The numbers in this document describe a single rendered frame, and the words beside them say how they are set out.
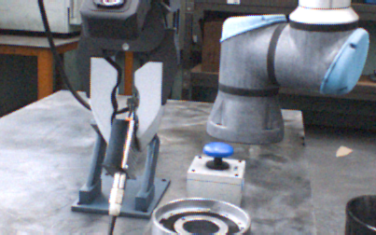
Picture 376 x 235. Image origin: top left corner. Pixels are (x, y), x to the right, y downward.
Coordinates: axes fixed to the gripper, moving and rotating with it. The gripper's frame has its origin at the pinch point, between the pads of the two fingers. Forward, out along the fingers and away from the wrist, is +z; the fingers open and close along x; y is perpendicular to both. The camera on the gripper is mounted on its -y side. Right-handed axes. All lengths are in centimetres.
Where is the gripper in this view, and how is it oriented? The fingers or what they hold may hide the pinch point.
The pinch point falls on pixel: (125, 138)
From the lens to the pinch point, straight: 53.1
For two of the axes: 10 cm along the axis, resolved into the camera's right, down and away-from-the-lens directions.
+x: -9.9, -0.9, 1.4
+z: -0.5, 9.7, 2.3
